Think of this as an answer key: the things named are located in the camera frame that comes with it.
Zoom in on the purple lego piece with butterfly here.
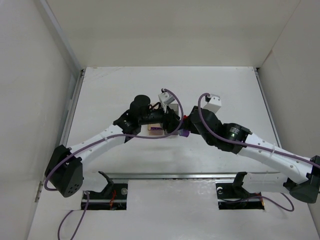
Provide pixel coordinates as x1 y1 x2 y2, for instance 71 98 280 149
177 123 191 138

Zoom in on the purple curved lego brick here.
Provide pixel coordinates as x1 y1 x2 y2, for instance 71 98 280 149
150 126 163 131

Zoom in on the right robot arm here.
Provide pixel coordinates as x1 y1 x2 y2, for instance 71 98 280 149
184 106 320 204

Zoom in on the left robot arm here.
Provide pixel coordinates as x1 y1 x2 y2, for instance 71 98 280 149
43 89 183 198

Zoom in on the amber transparent container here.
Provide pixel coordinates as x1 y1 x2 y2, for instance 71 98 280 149
146 103 166 136

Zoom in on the grey transparent container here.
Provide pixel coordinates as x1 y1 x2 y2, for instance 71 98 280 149
162 103 181 137

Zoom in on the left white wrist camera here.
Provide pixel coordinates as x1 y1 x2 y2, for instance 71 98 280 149
158 91 175 112

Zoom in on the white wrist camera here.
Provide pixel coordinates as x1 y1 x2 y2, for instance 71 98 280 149
203 94 222 114
158 91 175 112

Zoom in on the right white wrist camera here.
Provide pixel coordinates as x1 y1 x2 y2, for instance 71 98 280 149
203 94 222 114

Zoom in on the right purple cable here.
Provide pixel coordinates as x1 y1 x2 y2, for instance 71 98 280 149
197 92 320 213

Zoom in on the purple cable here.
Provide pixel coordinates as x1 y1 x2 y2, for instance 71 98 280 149
44 87 184 240
197 92 320 213

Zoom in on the aluminium right rail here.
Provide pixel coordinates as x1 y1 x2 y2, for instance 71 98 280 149
253 67 282 148

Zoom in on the aluminium rail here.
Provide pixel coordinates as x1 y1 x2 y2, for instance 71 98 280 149
82 172 292 180
253 67 282 148
43 69 86 198

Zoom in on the aluminium front rail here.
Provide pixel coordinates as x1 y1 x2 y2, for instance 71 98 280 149
82 172 292 180

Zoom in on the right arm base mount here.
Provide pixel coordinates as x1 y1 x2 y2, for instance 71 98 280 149
215 172 265 210

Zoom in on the aluminium left rail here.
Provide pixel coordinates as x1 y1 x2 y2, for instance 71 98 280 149
43 69 86 198

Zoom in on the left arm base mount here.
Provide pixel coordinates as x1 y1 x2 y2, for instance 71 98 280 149
80 171 129 211

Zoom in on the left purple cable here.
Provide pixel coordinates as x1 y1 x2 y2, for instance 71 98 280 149
44 87 184 240

